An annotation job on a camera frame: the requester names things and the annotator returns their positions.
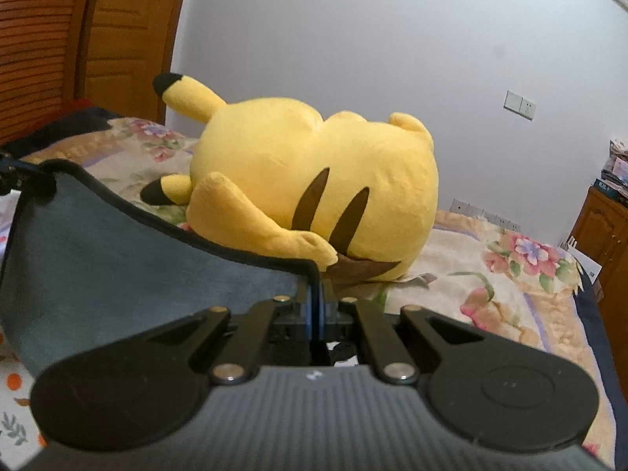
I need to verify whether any floral bed blanket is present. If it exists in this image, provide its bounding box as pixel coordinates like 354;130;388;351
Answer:
0;107;628;471

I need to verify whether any red cloth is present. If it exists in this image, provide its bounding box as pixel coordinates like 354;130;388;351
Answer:
63;98;108;115

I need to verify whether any stack of books and papers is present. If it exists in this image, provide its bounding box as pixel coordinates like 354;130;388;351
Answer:
593;138;628;208

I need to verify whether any wooden door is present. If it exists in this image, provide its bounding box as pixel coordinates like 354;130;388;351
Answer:
73;0;195;124

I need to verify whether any yellow plush toy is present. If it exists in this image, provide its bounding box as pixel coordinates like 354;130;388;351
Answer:
140;73;440;287

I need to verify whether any grey towel with black edge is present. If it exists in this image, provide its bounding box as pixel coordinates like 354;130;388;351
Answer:
0;158;323;380

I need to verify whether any row of wall sockets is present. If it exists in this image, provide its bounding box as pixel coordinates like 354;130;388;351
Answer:
450;198;522;230

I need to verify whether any wooden cabinet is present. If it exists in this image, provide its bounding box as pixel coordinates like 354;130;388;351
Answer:
568;185;628;302

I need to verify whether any wooden louvered panel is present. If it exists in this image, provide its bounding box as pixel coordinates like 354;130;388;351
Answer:
0;0;107;146

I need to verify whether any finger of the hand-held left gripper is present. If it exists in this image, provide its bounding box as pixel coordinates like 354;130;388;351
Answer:
0;153;36;196

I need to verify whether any white wall switch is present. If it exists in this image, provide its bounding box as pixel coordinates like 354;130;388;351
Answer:
504;89;537;120

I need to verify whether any white paper card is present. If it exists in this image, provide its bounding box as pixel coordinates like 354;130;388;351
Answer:
563;235;605;281

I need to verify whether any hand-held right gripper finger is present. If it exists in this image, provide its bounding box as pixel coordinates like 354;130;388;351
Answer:
318;279;487;385
145;275;318;385

